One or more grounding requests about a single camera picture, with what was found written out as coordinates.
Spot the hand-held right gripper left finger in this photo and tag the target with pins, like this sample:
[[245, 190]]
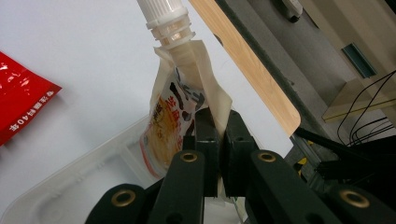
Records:
[[208, 149]]

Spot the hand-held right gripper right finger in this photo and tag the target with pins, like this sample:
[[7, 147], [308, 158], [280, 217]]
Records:
[[238, 143]]

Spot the beige spout pouch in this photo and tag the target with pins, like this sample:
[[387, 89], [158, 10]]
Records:
[[183, 77]]

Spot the translucent plastic container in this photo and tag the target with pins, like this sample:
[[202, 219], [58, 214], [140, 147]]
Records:
[[77, 193]]

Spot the red and white packet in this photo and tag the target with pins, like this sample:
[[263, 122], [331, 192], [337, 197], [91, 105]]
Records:
[[18, 93]]

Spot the black stand leg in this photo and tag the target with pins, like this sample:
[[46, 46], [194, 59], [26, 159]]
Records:
[[348, 155]]

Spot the light wooden desk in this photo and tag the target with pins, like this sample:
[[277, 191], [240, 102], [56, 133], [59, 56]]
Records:
[[358, 102]]

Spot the aluminium rail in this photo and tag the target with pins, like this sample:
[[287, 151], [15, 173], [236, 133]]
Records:
[[294, 152]]

